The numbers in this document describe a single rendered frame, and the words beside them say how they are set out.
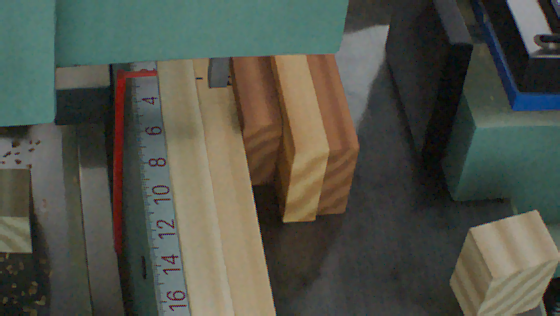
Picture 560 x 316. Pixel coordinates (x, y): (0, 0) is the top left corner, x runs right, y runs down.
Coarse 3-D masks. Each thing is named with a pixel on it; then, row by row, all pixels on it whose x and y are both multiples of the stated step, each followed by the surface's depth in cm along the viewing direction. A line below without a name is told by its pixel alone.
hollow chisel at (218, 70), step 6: (210, 60) 63; (216, 60) 62; (222, 60) 62; (228, 60) 62; (210, 66) 63; (216, 66) 63; (222, 66) 63; (228, 66) 63; (210, 72) 63; (216, 72) 63; (222, 72) 63; (228, 72) 63; (210, 78) 63; (216, 78) 63; (222, 78) 63; (210, 84) 64; (216, 84) 64; (222, 84) 64
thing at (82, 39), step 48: (96, 0) 54; (144, 0) 54; (192, 0) 55; (240, 0) 55; (288, 0) 56; (336, 0) 56; (96, 48) 56; (144, 48) 57; (192, 48) 57; (240, 48) 58; (288, 48) 58; (336, 48) 59
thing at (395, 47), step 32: (416, 0) 66; (448, 0) 64; (416, 32) 67; (448, 32) 62; (480, 32) 67; (416, 64) 67; (448, 64) 62; (416, 96) 68; (448, 96) 64; (416, 128) 68; (448, 128) 66
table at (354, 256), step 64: (384, 0) 77; (384, 64) 74; (384, 128) 70; (128, 192) 67; (256, 192) 66; (384, 192) 67; (448, 192) 68; (320, 256) 64; (384, 256) 64; (448, 256) 65
